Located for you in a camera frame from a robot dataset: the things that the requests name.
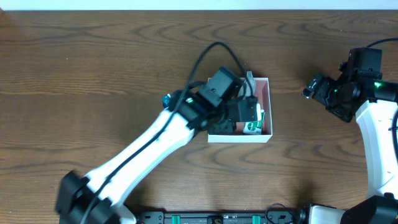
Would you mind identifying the clear bottle with blue liquid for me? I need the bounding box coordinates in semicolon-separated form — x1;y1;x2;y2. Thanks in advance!
238;71;256;99

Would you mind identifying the green Dettol soap box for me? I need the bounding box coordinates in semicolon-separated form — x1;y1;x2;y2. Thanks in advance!
243;110;265;135

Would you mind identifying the teal toothpaste tube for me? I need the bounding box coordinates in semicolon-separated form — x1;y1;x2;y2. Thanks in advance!
162;93;171;108

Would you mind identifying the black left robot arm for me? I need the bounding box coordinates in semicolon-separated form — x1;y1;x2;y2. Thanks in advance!
55;89;261;224

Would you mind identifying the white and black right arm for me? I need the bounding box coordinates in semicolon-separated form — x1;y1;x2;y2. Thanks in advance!
302;74;397;223

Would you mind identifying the white box with pink interior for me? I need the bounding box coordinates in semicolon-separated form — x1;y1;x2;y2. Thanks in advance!
208;78;273;144

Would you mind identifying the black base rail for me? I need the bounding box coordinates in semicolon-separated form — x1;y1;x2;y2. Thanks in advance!
137;208;308;224

